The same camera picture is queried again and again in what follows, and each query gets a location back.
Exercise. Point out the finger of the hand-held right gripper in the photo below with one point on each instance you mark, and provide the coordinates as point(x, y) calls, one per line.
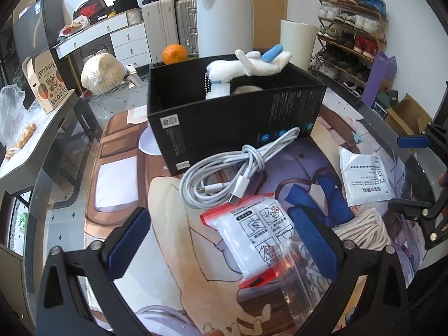
point(407, 205)
point(414, 142)

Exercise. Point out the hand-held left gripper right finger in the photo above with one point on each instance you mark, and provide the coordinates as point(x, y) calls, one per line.
point(316, 241)

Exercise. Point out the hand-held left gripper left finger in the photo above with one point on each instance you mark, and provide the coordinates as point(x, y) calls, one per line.
point(129, 241)

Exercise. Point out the small white printed medicine packet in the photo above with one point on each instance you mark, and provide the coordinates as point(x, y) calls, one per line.
point(367, 175)

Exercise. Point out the red-sealed bag with white packet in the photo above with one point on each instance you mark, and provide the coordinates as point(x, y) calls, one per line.
point(245, 238)

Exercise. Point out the black cardboard box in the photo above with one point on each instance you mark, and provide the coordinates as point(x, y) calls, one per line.
point(227, 129)

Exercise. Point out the white plush toy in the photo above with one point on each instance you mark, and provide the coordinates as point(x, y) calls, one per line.
point(227, 70)

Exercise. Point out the person's right hand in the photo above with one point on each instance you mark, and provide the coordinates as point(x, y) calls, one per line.
point(444, 179)

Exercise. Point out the open brown cardboard box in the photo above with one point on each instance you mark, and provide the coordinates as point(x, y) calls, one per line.
point(409, 115)

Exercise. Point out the dark green box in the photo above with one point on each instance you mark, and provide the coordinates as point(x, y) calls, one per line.
point(393, 98)

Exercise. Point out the printed cartoon table mat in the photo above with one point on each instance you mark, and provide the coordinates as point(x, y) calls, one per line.
point(122, 182)

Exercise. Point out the purple yoga mat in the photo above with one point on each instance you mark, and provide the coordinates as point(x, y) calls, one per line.
point(378, 77)

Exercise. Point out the small green object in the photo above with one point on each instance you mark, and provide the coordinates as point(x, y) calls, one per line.
point(21, 218)

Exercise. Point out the wooden shoe rack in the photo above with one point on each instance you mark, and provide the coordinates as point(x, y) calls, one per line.
point(350, 47)

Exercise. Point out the grey side table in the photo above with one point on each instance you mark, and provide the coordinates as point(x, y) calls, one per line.
point(45, 140)

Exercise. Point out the group of assorted shoes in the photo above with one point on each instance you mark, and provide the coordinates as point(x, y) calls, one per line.
point(350, 21)

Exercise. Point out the small white cylinder bin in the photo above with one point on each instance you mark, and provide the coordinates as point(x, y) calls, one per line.
point(297, 45)

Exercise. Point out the small white device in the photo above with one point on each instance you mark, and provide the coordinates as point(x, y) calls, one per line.
point(134, 75)

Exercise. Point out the wrapped round cabbage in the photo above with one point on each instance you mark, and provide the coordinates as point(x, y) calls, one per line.
point(101, 73)

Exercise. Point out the plastic bag of kumquats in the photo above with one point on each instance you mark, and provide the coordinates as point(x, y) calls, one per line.
point(14, 115)

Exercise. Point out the printed fruit carton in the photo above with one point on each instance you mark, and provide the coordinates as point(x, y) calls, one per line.
point(45, 84)

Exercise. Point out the orange fruit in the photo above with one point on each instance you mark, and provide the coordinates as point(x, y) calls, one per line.
point(174, 54)

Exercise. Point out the white desk with drawers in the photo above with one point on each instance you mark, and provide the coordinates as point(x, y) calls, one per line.
point(129, 38)

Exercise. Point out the white suitcase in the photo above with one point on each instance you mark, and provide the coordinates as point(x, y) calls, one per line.
point(159, 29)

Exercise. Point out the red and white food bag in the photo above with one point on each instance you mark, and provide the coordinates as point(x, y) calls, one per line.
point(73, 26)

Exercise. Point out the silver suitcase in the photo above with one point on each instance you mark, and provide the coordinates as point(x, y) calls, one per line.
point(187, 24)

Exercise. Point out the tall white bin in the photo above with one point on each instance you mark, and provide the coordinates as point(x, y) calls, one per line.
point(224, 21)

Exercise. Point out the grey fridge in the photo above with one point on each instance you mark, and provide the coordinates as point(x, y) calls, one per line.
point(35, 31)

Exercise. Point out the red and black shoe box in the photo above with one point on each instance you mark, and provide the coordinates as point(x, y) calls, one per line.
point(89, 7)

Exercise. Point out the black bag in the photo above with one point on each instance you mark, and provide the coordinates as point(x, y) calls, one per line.
point(126, 1)

